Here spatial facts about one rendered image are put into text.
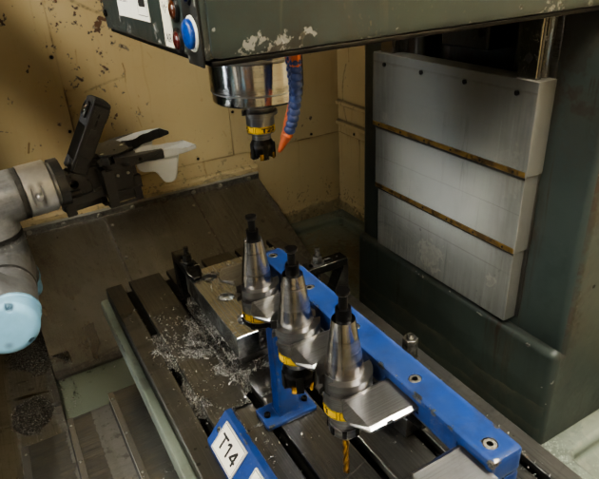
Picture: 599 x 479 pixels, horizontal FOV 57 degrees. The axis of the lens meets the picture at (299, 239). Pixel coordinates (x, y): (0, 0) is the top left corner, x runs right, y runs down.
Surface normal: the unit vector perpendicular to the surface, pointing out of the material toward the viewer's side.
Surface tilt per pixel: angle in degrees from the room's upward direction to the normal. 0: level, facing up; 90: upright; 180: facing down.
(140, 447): 7
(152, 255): 24
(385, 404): 0
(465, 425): 0
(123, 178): 90
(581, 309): 90
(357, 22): 90
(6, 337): 90
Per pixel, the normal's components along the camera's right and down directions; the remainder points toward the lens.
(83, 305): 0.16, -0.65
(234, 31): 0.50, 0.38
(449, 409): -0.05, -0.89
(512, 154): -0.87, 0.26
